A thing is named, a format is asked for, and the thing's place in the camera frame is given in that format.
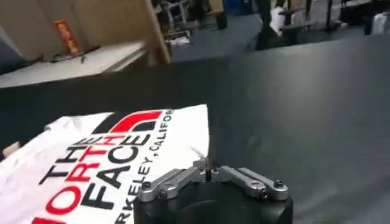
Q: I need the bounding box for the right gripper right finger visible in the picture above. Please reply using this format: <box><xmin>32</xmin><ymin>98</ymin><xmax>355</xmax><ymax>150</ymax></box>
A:
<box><xmin>210</xmin><ymin>166</ymin><xmax>289</xmax><ymax>201</ymax></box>

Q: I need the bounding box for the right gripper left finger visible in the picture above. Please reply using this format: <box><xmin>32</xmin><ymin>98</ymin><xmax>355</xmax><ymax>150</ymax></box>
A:
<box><xmin>137</xmin><ymin>156</ymin><xmax>211</xmax><ymax>203</ymax></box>

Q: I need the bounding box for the white printed T-shirt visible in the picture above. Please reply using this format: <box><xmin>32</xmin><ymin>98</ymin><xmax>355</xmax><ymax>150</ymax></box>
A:
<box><xmin>0</xmin><ymin>103</ymin><xmax>211</xmax><ymax>224</ymax></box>

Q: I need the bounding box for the black trash bin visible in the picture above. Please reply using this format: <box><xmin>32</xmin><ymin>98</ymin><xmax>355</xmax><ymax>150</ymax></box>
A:
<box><xmin>216</xmin><ymin>10</ymin><xmax>229</xmax><ymax>31</ymax></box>

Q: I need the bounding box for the red chips can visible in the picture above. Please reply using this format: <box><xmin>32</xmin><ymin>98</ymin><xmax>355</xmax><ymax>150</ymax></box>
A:
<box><xmin>54</xmin><ymin>19</ymin><xmax>81</xmax><ymax>57</ymax></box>

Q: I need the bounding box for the wooden partition panel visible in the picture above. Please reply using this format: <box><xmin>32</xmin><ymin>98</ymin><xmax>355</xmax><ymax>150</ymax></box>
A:
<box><xmin>0</xmin><ymin>0</ymin><xmax>172</xmax><ymax>65</ymax></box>

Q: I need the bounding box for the black looped cable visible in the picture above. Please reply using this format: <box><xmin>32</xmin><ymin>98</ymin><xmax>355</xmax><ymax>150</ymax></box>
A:
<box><xmin>50</xmin><ymin>45</ymin><xmax>102</xmax><ymax>64</ymax></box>

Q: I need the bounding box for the white side table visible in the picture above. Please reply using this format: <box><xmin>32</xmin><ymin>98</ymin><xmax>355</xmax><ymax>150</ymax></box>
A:
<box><xmin>0</xmin><ymin>41</ymin><xmax>150</xmax><ymax>89</ymax></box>

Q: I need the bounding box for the black office chair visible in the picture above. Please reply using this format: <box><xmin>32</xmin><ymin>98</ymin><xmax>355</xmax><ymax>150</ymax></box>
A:
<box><xmin>254</xmin><ymin>0</ymin><xmax>295</xmax><ymax>51</ymax></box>

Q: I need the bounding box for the black table cloth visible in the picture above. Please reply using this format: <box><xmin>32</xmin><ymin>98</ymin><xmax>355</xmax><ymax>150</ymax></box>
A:
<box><xmin>0</xmin><ymin>33</ymin><xmax>390</xmax><ymax>224</ymax></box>

